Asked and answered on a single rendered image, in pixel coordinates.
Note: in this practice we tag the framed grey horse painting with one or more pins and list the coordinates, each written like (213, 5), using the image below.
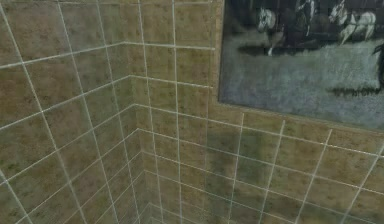
(293, 76)

